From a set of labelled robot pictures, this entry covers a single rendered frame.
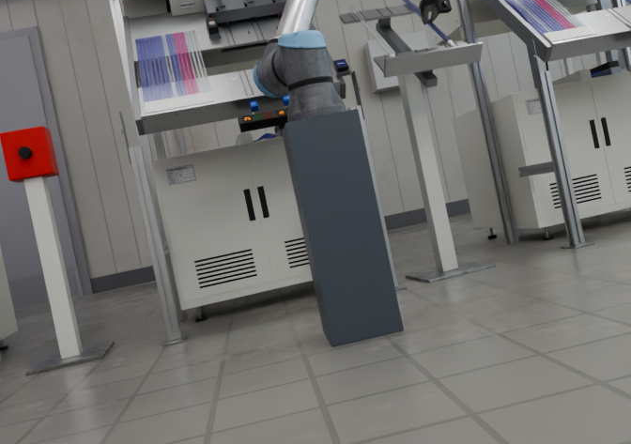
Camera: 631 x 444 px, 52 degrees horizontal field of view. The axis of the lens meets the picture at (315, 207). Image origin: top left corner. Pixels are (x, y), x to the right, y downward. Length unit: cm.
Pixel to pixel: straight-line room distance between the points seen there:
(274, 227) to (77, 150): 328
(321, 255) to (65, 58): 434
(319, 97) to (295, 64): 10
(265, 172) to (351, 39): 325
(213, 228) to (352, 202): 96
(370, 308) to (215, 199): 102
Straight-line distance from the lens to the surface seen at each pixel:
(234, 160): 244
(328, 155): 156
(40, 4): 582
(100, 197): 545
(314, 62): 163
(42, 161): 231
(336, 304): 157
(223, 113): 216
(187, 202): 243
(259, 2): 263
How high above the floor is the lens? 35
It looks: level
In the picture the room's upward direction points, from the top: 12 degrees counter-clockwise
